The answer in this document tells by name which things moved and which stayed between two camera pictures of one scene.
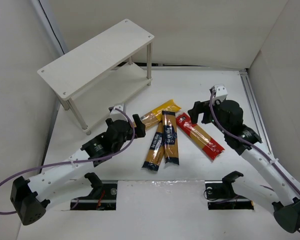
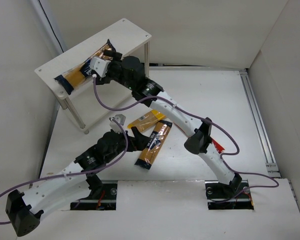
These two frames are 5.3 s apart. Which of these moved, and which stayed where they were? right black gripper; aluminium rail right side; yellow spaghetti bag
Moved: right black gripper
Stayed: aluminium rail right side; yellow spaghetti bag
